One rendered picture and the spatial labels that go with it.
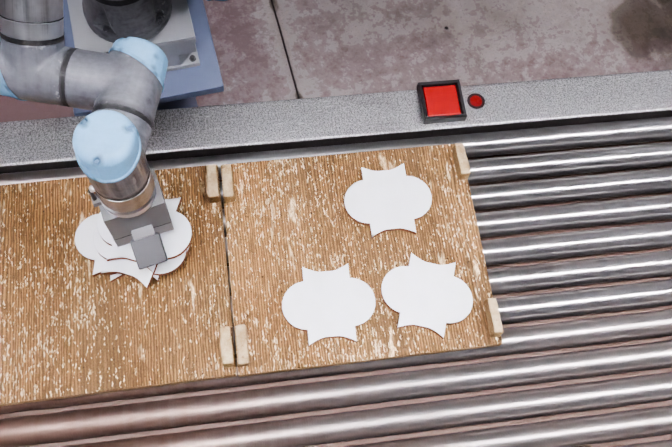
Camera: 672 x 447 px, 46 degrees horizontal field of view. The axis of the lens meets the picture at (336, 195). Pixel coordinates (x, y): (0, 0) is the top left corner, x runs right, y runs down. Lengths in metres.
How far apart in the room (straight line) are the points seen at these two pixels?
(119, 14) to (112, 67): 0.37
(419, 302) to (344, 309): 0.12
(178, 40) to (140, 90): 0.42
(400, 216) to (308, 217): 0.15
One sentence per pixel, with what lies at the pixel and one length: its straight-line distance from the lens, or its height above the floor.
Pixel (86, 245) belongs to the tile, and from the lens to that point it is 1.29.
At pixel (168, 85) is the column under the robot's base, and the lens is 1.49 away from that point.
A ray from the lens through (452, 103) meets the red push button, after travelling 1.42.
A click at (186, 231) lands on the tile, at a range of 1.22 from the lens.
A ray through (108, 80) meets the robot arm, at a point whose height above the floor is 1.28.
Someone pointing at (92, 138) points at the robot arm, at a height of 1.30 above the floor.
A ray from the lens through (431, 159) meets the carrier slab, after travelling 1.36.
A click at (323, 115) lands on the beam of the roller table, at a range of 1.39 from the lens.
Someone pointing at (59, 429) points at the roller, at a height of 0.92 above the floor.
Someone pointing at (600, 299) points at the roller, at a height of 0.92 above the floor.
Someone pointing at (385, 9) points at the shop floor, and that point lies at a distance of 2.67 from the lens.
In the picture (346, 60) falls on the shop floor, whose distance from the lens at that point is 2.54.
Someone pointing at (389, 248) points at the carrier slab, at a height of 0.94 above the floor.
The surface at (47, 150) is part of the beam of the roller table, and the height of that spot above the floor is 0.92.
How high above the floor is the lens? 2.14
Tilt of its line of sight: 67 degrees down
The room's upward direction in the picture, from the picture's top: 10 degrees clockwise
